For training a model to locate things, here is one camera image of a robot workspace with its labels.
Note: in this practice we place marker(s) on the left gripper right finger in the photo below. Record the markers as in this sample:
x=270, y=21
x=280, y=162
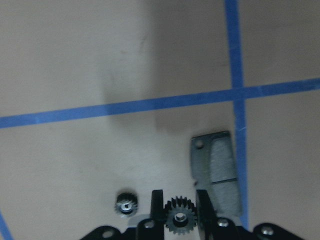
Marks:
x=210, y=225

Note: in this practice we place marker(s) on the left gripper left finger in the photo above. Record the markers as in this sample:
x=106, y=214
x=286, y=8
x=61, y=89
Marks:
x=152, y=228

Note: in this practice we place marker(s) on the small black bearing gear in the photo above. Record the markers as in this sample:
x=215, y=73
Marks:
x=181, y=215

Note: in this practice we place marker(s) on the black brake pad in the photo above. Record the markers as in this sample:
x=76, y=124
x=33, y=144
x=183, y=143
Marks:
x=214, y=169

